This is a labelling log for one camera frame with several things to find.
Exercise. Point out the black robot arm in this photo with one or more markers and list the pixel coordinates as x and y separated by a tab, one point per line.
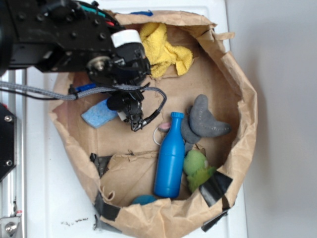
74	36

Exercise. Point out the grey plush toy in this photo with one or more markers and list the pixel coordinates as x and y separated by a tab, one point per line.
200	123

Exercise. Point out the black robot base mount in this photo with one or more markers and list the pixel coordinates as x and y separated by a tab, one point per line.
7	141

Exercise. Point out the blue sponge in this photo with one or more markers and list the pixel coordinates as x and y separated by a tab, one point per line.
99	114

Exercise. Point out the green plush toy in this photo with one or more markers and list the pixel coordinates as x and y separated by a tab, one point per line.
197	169

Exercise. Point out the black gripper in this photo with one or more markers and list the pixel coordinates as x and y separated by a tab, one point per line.
127	66

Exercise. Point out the blue plastic bottle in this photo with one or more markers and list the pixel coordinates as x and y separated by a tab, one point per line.
170	160

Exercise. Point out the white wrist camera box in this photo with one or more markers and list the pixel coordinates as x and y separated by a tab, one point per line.
125	37

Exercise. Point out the aluminium rail with bracket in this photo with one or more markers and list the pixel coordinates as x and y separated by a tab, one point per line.
12	188

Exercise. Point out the brown paper bag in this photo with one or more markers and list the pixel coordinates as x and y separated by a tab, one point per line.
114	165

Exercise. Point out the yellow knitted cloth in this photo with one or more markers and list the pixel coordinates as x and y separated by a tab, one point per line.
161	53

